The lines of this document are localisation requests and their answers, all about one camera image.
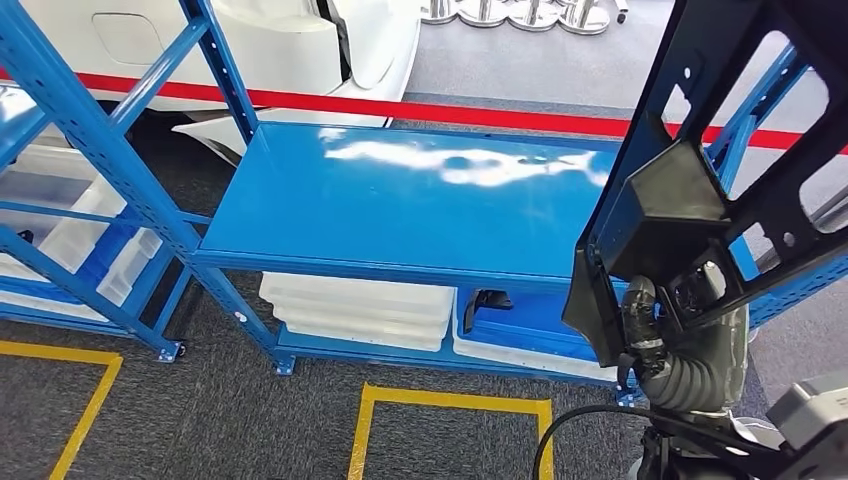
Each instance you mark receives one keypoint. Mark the white plastic tray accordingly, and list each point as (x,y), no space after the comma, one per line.
(358,295)
(358,326)
(371,342)

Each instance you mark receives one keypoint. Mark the black plastic plate frame part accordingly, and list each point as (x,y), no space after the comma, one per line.
(662,218)

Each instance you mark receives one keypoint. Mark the red barrier belt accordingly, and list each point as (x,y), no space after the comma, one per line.
(430,111)

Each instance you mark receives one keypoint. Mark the black right camera bracket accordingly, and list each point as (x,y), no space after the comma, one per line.
(821,464)

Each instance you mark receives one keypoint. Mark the white plastic bin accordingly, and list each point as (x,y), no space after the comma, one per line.
(517,359)

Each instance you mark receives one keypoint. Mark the large blue plastic bin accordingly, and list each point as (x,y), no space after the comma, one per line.
(530,324)

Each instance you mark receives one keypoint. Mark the blue metal shelf rack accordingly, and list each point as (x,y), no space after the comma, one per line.
(86,289)
(397,205)

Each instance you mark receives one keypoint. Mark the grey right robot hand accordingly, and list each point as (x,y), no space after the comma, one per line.
(641,318)

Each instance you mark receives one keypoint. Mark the white car body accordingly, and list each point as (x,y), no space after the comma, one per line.
(285,53)

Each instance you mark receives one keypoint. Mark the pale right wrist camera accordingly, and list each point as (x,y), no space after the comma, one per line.
(808,411)

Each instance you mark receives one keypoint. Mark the white caster leg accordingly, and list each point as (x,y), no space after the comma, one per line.
(621,12)

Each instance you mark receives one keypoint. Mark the translucent plastic bin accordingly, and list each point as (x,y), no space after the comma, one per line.
(69,238)
(132,268)

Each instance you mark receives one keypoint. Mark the small blue plastic bin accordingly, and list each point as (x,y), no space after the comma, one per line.
(106,250)

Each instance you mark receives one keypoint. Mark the chrome stanchion base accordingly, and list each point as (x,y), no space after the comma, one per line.
(439,12)
(584,23)
(484,16)
(533,20)

